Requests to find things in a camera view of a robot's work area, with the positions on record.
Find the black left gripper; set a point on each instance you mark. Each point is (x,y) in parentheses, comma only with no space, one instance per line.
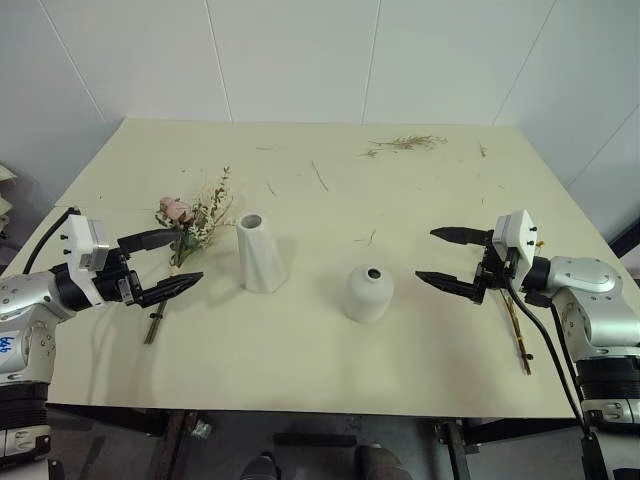
(114,285)

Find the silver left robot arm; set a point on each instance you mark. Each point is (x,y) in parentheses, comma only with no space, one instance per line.
(30,300)

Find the dried stem with yellow buds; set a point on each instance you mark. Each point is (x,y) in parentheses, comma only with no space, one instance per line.
(519,340)

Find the beige clutter beside table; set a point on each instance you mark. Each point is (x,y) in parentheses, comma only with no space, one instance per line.
(6,200)

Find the dark rounded shape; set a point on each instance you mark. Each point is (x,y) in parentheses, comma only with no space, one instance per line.
(259,467)
(381,462)

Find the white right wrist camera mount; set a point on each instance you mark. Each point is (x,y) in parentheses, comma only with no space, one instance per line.
(517,235)

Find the small crumpled grey scrap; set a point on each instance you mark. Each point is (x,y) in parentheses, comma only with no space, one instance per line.
(201,430)

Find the round white squat vase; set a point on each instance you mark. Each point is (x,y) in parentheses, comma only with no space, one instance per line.
(367,295)

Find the loose thin dry stem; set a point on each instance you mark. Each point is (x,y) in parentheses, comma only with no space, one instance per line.
(320,176)

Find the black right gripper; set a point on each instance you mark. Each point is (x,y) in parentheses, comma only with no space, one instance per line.
(495,272)

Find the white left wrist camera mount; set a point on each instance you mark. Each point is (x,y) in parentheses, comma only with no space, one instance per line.
(80,250)

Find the tall white faceted vase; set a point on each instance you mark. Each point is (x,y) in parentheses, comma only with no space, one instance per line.
(260,255)

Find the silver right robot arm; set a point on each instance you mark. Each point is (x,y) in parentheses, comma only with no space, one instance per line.
(585,280)

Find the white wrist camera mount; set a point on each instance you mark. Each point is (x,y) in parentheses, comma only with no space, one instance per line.
(517,235)
(80,250)

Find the pink rose dried bouquet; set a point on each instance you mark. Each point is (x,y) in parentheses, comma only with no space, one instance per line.
(197,220)

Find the loose dried grass sprig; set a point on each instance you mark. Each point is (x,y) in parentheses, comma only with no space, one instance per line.
(400,143)

